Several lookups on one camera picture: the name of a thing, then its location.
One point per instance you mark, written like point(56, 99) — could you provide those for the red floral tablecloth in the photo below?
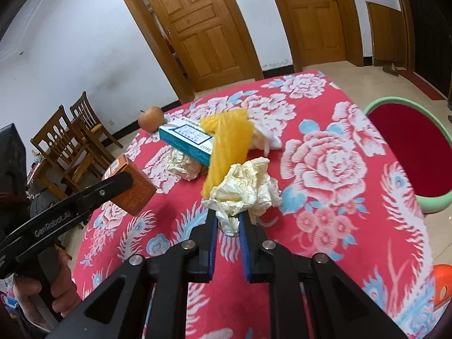
point(353, 219)

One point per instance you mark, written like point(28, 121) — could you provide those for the orange plastic stool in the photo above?
point(444, 284)

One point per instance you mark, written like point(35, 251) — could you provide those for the yellow orange snack packet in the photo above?
point(229, 148)

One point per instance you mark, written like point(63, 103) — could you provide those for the wooden chair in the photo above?
point(58, 137)
point(84, 113)

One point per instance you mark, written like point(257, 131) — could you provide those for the orange cardboard box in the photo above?
point(141, 192)

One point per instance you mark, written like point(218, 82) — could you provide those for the clear plastic bag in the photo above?
point(269, 141)

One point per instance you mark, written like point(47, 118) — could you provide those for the teal and white box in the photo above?
point(183, 142)

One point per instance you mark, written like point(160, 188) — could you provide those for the brown slipper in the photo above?
point(390, 69)

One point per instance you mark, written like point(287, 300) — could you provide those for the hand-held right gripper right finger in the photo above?
point(244, 250)

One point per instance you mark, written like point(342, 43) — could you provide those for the red basin with green rim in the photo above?
point(406, 141)

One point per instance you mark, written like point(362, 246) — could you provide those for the person's left hand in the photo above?
point(69, 289)

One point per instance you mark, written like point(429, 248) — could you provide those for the wooden door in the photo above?
point(197, 28)
point(314, 17)

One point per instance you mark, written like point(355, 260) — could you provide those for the cream paper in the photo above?
point(183, 166)
point(247, 187)

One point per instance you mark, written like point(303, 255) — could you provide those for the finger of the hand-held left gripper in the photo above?
point(106, 192)

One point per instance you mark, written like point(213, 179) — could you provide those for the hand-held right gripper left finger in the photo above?
point(212, 250)

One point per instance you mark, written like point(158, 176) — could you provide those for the small wooden wall panel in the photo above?
point(386, 35)

